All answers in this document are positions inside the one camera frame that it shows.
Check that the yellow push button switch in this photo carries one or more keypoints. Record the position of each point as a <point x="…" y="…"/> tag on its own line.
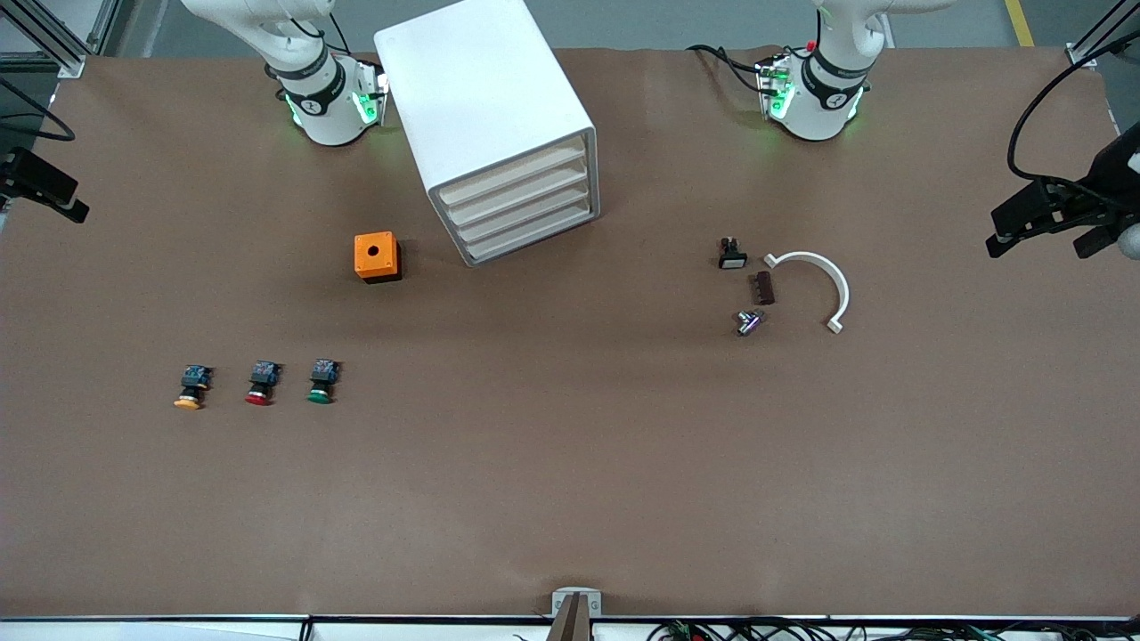
<point x="191" y="385"/>

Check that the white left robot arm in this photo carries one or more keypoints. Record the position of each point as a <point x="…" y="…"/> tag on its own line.
<point x="828" y="98"/>

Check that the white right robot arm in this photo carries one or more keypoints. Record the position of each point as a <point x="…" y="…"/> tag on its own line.
<point x="325" y="107"/>

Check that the black white-faced push button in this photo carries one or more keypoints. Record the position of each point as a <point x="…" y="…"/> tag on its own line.
<point x="732" y="255"/>

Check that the white curved plastic arc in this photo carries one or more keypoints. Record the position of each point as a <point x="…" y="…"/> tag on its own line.
<point x="806" y="257"/>

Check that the brown terminal block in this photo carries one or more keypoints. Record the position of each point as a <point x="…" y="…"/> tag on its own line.
<point x="764" y="288"/>

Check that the red push button switch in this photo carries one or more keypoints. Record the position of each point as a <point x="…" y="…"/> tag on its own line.
<point x="261" y="381"/>

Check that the silver key switch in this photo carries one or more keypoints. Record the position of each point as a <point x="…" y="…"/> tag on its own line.
<point x="748" y="322"/>

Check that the green push button switch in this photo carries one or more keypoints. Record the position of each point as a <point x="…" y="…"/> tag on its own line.
<point x="321" y="379"/>

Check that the orange button enclosure box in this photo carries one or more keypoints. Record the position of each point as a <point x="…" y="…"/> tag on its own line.
<point x="374" y="254"/>

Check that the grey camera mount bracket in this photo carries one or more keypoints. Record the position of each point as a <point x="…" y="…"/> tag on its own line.
<point x="576" y="604"/>

